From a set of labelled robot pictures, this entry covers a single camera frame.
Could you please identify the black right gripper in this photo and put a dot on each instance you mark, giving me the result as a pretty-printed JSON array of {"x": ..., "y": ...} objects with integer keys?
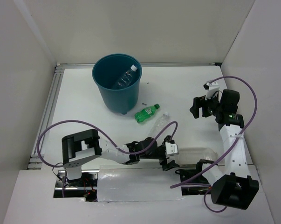
[{"x": 199, "y": 102}]

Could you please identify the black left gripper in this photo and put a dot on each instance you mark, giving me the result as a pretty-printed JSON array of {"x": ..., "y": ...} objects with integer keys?
[{"x": 166, "y": 165}]

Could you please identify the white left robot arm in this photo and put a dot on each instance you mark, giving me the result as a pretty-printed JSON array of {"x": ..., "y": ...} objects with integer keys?
[{"x": 83, "y": 147}]

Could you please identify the teal plastic bin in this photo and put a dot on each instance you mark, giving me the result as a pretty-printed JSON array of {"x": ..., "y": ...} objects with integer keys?
[{"x": 107, "y": 71}]

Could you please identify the white front cover panel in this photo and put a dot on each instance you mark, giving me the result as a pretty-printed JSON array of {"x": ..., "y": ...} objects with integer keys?
[{"x": 137, "y": 185}]

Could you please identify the green plastic bottle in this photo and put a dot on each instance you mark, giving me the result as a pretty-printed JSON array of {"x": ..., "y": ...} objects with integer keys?
[{"x": 146, "y": 113}]

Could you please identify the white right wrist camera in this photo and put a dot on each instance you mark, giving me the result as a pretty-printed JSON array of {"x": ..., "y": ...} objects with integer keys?
[{"x": 212, "y": 89}]

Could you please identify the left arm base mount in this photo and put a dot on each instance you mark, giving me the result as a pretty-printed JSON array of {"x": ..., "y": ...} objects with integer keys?
[{"x": 85, "y": 187}]

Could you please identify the aluminium frame rail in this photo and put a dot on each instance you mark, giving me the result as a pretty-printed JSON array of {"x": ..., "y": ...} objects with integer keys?
[{"x": 51, "y": 102}]

